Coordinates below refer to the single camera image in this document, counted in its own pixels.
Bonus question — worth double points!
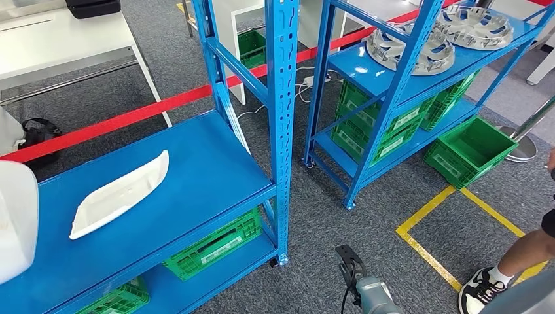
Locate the white moulded plastic part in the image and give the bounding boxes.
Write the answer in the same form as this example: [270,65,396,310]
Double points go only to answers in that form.
[68,150,170,241]
[0,160,41,286]

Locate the blue steel shelf rack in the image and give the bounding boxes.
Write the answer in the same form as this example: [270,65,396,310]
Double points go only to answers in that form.
[0,0,301,314]
[302,0,555,212]

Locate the person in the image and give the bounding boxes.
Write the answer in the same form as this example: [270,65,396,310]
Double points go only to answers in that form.
[458,148,555,314]

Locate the yellow floor tape square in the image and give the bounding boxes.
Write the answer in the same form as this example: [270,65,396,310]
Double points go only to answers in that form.
[395,184,550,294]

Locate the person's right foot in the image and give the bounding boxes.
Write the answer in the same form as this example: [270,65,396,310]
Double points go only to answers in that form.
[458,267,509,314]

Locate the silver wheel hubcap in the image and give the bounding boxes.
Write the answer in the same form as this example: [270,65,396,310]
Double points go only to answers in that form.
[365,22,457,77]
[435,4,515,51]

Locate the white power strip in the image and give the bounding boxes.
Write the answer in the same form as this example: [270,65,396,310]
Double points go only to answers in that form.
[301,75,332,88]

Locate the red barrier belt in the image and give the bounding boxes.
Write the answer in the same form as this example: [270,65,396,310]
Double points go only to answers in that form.
[0,0,461,165]

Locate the black case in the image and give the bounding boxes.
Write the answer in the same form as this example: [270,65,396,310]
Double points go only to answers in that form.
[65,0,122,20]

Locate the white top table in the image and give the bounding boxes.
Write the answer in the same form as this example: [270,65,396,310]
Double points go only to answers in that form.
[0,0,174,129]

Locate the black bag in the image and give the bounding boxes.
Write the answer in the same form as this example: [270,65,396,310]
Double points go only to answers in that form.
[19,117,64,171]

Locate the white plastic object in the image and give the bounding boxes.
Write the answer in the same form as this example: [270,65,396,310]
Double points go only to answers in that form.
[0,106,25,158]

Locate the chrome stanchion post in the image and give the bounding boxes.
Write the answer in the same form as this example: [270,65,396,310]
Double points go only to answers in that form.
[497,94,555,164]

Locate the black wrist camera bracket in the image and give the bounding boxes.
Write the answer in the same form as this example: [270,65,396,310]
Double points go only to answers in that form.
[334,245,368,309]

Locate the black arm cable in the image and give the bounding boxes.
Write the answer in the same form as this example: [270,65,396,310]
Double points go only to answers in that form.
[340,270,357,314]

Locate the white power strip cable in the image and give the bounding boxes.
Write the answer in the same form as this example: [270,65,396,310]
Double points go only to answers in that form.
[236,67,344,122]

